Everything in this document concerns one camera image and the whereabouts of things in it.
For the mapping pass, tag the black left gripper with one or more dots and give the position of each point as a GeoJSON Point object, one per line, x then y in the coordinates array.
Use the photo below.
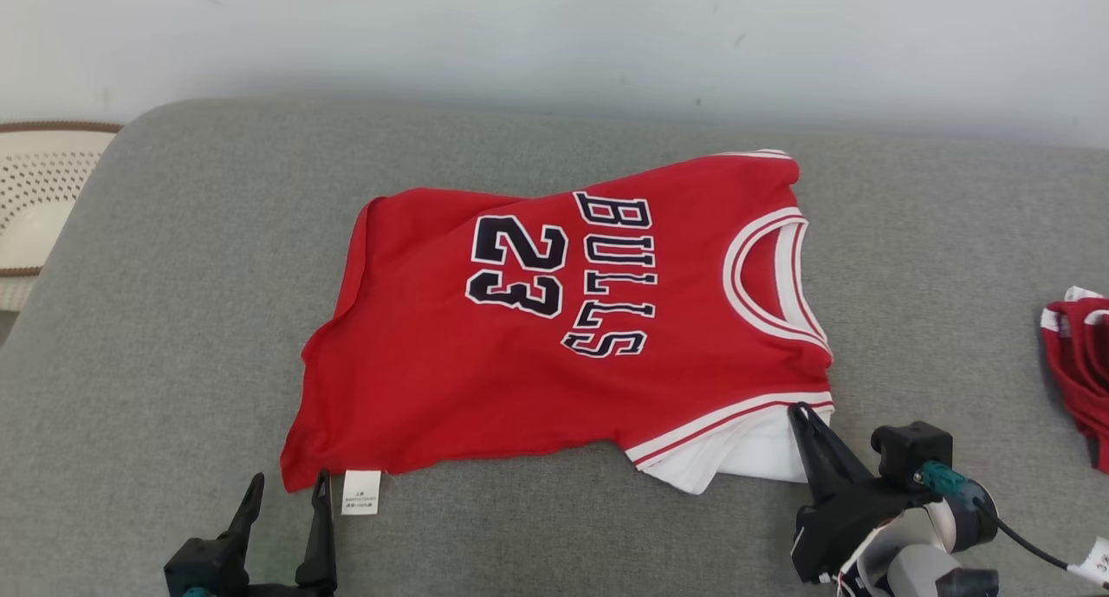
{"type": "Point", "coordinates": [208, 571]}

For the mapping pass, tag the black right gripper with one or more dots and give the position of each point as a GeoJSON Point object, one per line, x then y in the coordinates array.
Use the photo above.
{"type": "Point", "coordinates": [845, 528]}

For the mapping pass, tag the red white-striped basketball shorts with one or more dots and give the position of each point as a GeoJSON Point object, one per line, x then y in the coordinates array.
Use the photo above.
{"type": "Point", "coordinates": [1081, 363]}

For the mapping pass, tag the red Bulls basketball jersey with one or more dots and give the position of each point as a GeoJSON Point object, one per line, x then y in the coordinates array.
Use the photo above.
{"type": "Point", "coordinates": [520, 380]}

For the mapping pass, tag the grey fabric sofa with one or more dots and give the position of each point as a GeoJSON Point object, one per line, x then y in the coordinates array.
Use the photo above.
{"type": "Point", "coordinates": [554, 545]}

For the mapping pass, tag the cream perforated laundry basket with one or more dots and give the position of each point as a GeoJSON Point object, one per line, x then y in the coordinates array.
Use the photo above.
{"type": "Point", "coordinates": [43, 207]}

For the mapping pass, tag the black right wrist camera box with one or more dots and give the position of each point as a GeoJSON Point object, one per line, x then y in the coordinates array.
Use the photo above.
{"type": "Point", "coordinates": [910, 454]}

